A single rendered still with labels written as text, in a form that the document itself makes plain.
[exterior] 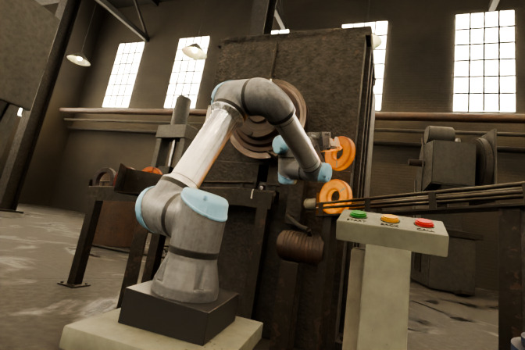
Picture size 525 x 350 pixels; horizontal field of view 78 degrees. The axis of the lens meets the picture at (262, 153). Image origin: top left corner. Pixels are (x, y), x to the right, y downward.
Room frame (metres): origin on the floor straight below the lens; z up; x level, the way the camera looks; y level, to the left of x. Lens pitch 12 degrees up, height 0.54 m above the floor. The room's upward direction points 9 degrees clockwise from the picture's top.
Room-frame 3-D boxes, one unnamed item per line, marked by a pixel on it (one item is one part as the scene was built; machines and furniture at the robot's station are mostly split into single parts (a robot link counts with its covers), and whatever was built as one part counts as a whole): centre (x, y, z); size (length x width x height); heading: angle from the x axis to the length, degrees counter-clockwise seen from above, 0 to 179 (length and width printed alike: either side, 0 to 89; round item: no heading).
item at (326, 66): (2.13, -0.16, 0.88); 1.08 x 0.73 x 1.76; 67
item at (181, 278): (0.79, 0.12, 0.42); 0.15 x 0.15 x 0.10
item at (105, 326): (0.79, 0.13, 0.28); 0.32 x 0.32 x 0.04; 74
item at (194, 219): (0.79, 0.12, 0.53); 0.13 x 0.12 x 0.14; 52
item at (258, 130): (1.64, 0.04, 1.11); 0.28 x 0.06 x 0.28; 67
